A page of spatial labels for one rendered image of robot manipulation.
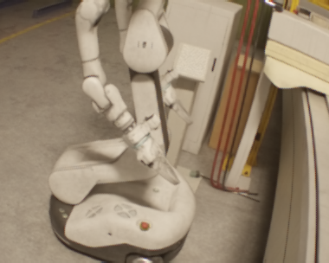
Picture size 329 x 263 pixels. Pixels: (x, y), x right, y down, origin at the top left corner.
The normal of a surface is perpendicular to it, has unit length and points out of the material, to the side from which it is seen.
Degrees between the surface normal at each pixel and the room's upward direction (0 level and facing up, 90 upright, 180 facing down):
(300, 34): 90
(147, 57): 89
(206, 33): 90
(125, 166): 90
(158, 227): 37
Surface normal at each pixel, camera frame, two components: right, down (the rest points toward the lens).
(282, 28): -0.28, 0.41
